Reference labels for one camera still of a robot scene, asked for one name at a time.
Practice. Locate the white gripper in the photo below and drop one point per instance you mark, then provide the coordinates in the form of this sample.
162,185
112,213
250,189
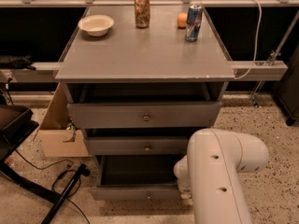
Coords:
186,188

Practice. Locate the grey bottom drawer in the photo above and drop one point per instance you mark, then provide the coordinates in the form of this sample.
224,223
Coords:
136,177

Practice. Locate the grey drawer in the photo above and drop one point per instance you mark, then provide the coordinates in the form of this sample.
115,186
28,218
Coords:
136,177
144,115
136,145

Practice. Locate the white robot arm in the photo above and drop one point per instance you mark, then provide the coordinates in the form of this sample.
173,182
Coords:
208,174

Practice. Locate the grey top drawer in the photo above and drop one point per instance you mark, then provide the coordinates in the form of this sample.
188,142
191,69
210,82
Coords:
144,115

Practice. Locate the grey middle drawer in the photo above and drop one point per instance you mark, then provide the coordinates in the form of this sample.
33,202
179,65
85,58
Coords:
136,145

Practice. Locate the grey drawer cabinet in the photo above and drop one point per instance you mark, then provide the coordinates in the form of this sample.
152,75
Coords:
151,65

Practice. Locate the cardboard box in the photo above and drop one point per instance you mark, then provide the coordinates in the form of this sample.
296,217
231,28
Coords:
59,136

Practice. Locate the blue silver energy drink can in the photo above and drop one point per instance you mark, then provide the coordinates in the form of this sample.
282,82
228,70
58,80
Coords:
193,22

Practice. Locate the orange fruit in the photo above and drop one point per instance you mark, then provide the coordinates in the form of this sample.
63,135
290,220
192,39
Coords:
181,20

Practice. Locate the white bowl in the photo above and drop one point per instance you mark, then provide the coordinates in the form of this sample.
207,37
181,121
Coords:
96,25

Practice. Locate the brown patterned can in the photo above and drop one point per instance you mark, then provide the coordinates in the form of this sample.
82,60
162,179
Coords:
142,13

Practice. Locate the grey metal rail beam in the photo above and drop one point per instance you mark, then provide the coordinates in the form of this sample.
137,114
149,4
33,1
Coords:
243,71

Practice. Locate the black object on rail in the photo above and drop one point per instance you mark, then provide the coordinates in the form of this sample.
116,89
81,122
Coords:
16,62

